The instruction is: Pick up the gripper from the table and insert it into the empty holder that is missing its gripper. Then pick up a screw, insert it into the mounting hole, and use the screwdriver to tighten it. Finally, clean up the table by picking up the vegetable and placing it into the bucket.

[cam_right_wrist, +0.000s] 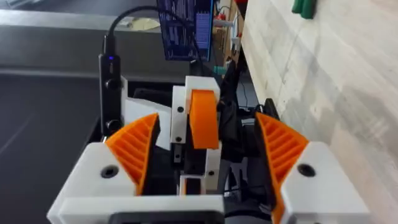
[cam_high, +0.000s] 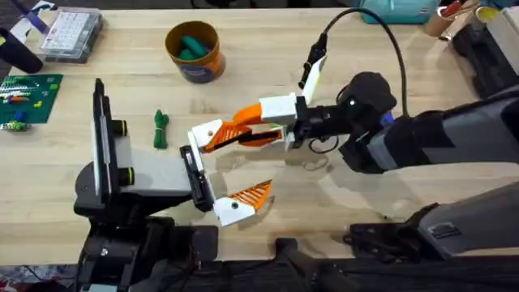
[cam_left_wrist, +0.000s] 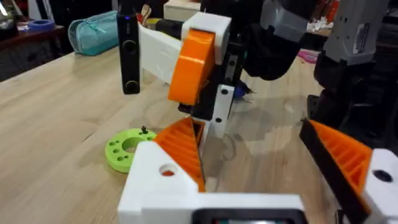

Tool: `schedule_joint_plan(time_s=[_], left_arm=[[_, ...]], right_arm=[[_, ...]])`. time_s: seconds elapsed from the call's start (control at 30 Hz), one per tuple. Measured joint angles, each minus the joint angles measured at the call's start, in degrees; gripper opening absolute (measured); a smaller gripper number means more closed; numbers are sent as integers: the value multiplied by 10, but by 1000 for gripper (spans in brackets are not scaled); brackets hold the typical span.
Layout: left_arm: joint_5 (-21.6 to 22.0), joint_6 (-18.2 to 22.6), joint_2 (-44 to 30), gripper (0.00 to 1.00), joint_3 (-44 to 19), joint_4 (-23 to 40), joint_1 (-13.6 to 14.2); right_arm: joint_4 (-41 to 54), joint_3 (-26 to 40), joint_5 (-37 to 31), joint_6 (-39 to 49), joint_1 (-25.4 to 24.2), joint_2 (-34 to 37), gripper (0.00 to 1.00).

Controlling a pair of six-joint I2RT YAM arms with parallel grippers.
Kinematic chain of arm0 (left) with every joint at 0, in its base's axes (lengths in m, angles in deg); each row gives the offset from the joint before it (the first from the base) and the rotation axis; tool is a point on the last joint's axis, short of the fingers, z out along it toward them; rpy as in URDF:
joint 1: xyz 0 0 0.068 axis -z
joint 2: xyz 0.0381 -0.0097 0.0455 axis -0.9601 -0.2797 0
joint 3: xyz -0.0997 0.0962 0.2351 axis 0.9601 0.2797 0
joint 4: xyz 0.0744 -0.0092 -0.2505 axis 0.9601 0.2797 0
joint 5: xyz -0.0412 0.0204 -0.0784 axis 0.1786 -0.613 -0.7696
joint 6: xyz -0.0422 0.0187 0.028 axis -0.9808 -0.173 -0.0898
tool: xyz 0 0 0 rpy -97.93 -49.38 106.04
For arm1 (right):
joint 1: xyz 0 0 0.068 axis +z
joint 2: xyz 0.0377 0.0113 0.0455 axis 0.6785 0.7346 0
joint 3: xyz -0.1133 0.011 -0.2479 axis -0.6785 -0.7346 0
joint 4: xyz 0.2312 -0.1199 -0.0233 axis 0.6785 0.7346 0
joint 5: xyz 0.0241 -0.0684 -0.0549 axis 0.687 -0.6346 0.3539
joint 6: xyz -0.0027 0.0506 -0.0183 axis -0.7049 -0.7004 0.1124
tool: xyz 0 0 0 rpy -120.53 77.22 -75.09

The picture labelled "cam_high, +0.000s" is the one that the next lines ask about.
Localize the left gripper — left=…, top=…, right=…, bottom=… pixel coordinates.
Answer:
left=74, top=118, right=273, bottom=227

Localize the orange ribbed wedge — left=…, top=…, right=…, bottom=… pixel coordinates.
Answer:
left=201, top=121, right=253, bottom=154

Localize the green vegetable toy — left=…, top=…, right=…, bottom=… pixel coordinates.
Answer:
left=152, top=109, right=170, bottom=150

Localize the right wrist upright plate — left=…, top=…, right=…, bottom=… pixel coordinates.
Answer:
left=302, top=54, right=328, bottom=105

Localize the wrist upright plate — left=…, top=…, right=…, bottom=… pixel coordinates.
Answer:
left=302, top=54, right=328, bottom=105
left=92, top=78, right=119, bottom=204

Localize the orange tub with toys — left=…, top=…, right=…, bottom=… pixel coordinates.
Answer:
left=165, top=20, right=227, bottom=84

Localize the left wrist upright plate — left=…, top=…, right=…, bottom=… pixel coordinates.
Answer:
left=92, top=78, right=119, bottom=204

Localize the teal box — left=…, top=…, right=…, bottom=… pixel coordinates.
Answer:
left=351, top=0, right=441, bottom=25

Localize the cardboard tube with tools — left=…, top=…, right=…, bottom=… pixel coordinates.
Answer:
left=422, top=0, right=480, bottom=38

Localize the clear plastic parts box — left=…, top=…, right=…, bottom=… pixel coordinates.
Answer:
left=39, top=6, right=104, bottom=65

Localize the green board with blocks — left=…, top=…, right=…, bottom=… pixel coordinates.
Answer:
left=0, top=73, right=64, bottom=132

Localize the black case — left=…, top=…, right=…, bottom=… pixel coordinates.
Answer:
left=451, top=23, right=519, bottom=100

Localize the black cylinder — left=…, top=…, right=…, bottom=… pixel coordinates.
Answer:
left=0, top=27, right=44, bottom=75

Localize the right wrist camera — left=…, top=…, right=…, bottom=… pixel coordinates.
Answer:
left=298, top=32, right=328, bottom=90

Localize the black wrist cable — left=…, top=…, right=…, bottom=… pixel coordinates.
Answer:
left=323, top=6, right=410, bottom=118

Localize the black rail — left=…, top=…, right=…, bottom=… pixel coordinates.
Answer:
left=161, top=237, right=519, bottom=292

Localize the white box with purple strap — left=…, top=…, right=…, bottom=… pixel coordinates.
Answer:
left=8, top=0, right=57, bottom=45

